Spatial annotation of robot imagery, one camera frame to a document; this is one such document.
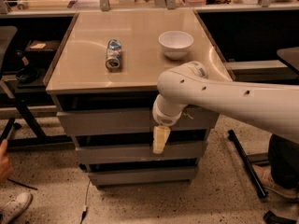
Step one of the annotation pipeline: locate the blue crushed soda can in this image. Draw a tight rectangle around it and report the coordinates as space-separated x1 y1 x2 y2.
106 39 121 70

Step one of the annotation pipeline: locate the white floor cable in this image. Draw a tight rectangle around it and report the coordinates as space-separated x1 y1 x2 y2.
79 180 92 224

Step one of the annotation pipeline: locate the dark box with note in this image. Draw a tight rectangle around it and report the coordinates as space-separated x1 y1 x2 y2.
24 40 60 58

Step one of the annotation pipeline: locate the bystander hand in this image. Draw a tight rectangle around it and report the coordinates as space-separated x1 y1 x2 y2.
0 139 14 182

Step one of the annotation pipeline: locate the black metal floor bar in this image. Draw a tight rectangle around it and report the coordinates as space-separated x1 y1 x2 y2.
228 130 268 199

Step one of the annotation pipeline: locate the grey middle drawer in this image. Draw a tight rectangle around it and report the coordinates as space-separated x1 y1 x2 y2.
76 141 207 164

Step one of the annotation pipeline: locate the white sneaker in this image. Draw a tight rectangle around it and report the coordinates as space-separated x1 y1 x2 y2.
0 192 33 224

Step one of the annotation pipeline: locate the grey drawer cabinet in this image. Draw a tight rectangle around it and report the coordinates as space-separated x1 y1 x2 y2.
46 8 230 174

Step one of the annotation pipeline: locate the grey top drawer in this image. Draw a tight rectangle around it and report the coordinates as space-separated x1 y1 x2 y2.
57 106 219 136

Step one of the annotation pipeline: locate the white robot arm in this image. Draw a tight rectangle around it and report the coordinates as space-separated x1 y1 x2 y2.
152 62 299 143

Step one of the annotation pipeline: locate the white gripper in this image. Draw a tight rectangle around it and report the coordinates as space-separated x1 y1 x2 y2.
152 105 181 154

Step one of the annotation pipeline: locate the white ceramic bowl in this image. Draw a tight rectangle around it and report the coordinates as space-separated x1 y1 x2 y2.
158 31 193 60

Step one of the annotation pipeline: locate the grey drawer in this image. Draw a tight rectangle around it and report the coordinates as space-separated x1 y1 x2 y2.
88 166 198 186
76 141 207 164
57 106 219 136

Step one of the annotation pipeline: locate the grey bottom drawer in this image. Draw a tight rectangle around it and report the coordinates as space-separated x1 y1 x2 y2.
88 166 198 186

